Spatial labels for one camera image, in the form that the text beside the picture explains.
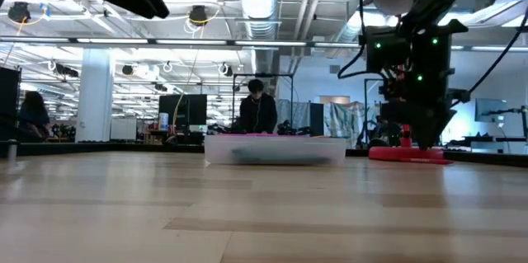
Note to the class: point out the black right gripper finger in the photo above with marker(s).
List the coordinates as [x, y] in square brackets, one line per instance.
[431, 127]

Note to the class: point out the clear pencil box pink lid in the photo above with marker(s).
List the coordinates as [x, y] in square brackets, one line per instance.
[231, 149]

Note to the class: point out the black background robot arm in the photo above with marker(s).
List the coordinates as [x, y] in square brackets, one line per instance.
[524, 120]

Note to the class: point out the red desk lamp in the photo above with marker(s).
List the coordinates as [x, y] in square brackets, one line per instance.
[396, 155]

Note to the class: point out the grey patterned tarp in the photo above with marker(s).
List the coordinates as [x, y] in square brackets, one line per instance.
[344, 123]

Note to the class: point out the horizontal light bar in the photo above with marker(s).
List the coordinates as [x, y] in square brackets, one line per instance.
[189, 42]

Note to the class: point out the white building column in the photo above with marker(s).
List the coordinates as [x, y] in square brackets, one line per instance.
[95, 90]

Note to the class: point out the black cabinet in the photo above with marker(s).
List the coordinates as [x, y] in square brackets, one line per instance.
[317, 120]

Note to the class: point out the black monitor screen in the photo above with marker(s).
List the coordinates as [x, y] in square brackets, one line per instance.
[183, 108]

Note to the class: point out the white whiteboard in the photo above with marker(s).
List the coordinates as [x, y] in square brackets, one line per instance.
[123, 129]

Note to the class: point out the white cylindrical container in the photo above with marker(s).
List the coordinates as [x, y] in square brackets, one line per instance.
[163, 121]

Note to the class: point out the person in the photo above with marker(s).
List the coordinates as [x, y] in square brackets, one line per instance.
[33, 114]
[259, 110]

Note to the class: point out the black partition panel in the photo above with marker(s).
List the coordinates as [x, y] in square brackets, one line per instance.
[9, 102]

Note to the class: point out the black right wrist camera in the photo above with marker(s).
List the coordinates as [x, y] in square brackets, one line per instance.
[387, 53]

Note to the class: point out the wall screen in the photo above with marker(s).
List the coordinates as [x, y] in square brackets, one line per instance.
[491, 109]

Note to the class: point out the silver ventilation duct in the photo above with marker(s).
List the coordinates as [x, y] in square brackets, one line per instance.
[260, 7]

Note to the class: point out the silver metal post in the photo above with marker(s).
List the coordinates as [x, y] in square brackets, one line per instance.
[13, 149]

